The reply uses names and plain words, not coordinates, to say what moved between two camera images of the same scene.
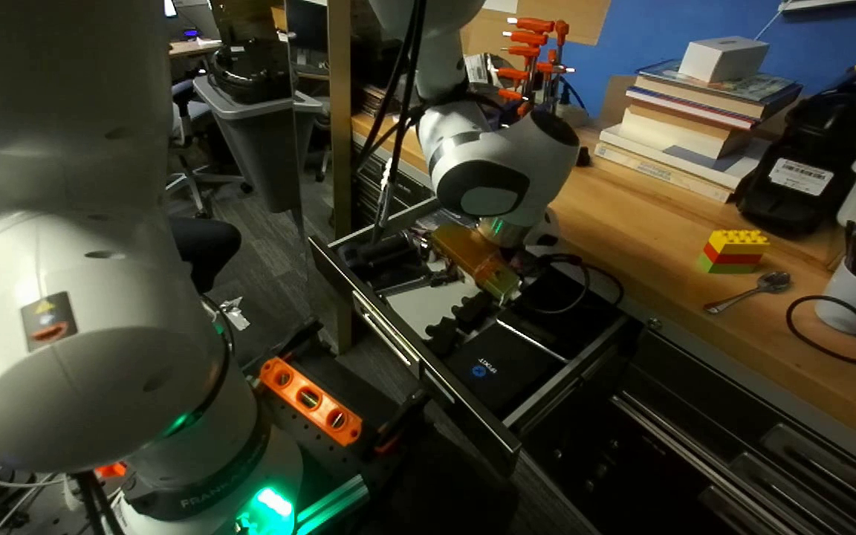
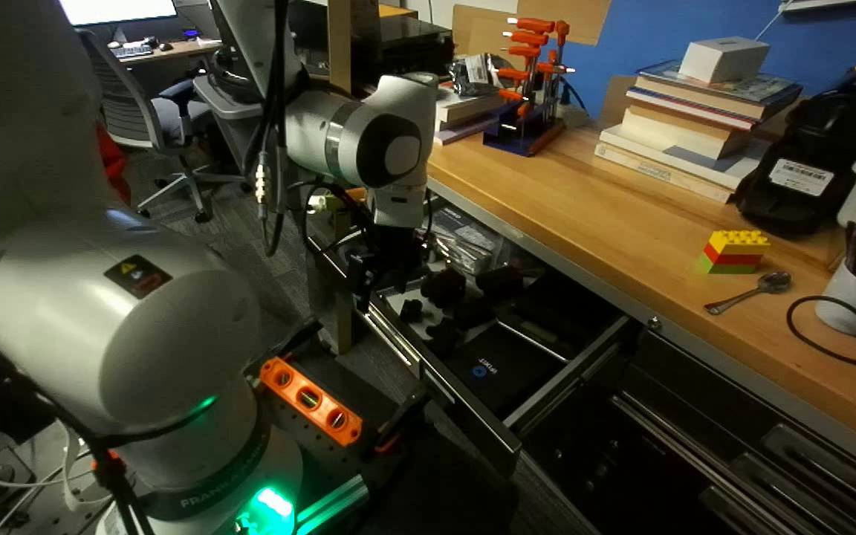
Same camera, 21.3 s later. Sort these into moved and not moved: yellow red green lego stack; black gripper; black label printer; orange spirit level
Moved: black gripper
Not moved: black label printer; yellow red green lego stack; orange spirit level
